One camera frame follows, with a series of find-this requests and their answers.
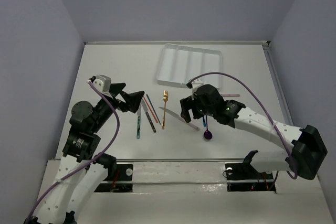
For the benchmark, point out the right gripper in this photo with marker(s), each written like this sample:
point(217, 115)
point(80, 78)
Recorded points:
point(187, 103)

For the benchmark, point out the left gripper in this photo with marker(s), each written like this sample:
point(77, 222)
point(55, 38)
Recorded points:
point(117, 97)

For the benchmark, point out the pink handled knife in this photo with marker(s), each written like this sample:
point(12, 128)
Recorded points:
point(175, 115)

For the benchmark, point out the gold fork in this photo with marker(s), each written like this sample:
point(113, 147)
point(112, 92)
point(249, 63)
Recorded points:
point(165, 99)

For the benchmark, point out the teal handled knife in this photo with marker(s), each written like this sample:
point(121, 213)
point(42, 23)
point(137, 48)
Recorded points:
point(138, 130)

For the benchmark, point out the blue chopstick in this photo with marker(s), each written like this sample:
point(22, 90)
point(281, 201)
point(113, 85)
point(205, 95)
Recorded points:
point(152, 106)

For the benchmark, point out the purple spoon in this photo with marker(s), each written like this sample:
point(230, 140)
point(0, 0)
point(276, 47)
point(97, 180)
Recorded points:
point(207, 134)

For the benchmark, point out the dark patterned handle knife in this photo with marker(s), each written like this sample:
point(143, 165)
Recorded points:
point(148, 116)

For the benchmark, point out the pink handled silver spoon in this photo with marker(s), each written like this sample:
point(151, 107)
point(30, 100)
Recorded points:
point(230, 95)

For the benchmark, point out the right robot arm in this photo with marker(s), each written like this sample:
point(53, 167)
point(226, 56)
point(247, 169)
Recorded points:
point(302, 149)

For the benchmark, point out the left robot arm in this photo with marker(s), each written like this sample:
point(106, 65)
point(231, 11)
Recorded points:
point(81, 169)

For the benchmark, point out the orange chopstick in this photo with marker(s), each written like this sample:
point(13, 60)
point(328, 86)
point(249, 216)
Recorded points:
point(150, 109)

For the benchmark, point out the white divided cutlery tray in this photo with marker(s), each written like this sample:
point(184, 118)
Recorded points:
point(178, 64)

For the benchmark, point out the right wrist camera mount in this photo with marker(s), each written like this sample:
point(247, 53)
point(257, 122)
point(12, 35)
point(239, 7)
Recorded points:
point(194, 85)

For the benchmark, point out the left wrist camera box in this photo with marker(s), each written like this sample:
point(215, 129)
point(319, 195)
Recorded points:
point(102, 83)

